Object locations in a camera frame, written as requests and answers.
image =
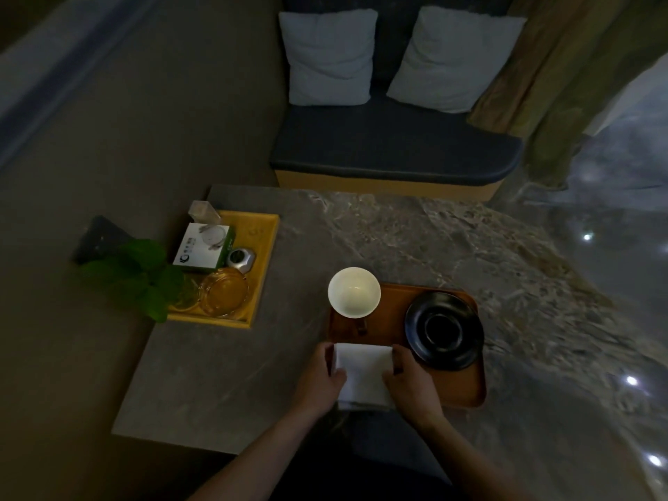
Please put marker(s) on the person's left hand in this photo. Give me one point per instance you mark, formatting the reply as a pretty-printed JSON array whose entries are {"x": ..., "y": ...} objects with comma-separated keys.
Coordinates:
[{"x": 317, "y": 379}]

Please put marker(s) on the person's right hand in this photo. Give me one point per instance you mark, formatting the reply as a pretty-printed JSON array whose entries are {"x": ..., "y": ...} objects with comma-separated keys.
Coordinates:
[{"x": 413, "y": 383}]

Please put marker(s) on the person's left thumb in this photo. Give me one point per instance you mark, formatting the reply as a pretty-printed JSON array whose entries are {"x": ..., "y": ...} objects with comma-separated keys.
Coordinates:
[{"x": 338, "y": 378}]

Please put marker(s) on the person's right thumb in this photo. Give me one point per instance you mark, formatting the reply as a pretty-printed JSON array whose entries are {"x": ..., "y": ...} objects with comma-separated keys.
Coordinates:
[{"x": 391, "y": 377}]

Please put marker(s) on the white napkin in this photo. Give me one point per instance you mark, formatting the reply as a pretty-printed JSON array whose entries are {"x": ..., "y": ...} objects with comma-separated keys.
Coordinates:
[{"x": 364, "y": 375}]

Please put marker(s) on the person's left forearm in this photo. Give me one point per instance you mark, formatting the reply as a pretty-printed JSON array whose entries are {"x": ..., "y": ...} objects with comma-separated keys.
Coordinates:
[{"x": 253, "y": 458}]

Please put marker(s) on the person's right forearm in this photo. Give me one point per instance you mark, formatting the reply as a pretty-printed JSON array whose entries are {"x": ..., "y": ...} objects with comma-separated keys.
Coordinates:
[{"x": 477, "y": 463}]

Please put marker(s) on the brown wooden serving tray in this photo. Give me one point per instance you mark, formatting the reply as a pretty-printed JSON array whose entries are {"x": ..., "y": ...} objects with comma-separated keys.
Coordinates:
[{"x": 453, "y": 381}]

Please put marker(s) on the black round plate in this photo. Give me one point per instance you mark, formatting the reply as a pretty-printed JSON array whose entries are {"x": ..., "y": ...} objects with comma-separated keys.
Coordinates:
[{"x": 444, "y": 330}]

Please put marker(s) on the white ceramic bowl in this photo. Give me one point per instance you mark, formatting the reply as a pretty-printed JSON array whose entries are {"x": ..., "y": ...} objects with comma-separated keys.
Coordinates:
[{"x": 354, "y": 292}]

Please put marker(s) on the yellow wooden tray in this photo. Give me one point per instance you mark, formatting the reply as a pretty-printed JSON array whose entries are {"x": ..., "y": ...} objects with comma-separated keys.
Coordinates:
[{"x": 259, "y": 266}]

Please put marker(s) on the clear glass ashtray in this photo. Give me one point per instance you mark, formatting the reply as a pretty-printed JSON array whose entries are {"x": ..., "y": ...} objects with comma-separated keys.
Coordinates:
[{"x": 224, "y": 293}]

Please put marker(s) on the small silver black device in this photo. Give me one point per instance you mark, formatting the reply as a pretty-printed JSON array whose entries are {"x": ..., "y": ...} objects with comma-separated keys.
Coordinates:
[{"x": 240, "y": 260}]

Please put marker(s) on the white green tissue box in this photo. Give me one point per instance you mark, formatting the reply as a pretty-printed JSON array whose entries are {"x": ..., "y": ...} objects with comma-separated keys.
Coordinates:
[{"x": 203, "y": 247}]

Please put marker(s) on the green leafy plant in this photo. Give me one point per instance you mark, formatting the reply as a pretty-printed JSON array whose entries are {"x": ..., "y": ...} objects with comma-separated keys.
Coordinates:
[{"x": 136, "y": 279}]

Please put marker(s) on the dark blue upholstered bench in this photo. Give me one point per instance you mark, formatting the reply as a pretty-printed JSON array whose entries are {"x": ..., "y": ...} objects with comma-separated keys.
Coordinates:
[{"x": 396, "y": 143}]

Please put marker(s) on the dark plant pot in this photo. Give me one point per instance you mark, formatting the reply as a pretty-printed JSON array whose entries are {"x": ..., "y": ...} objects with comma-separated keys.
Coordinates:
[{"x": 102, "y": 237}]

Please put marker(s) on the grey square cushion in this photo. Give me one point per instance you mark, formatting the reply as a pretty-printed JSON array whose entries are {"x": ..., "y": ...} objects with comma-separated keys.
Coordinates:
[
  {"x": 330, "y": 57},
  {"x": 455, "y": 59}
]

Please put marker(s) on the olive brown curtain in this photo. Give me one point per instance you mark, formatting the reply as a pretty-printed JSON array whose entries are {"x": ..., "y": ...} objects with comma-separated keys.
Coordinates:
[{"x": 561, "y": 78}]

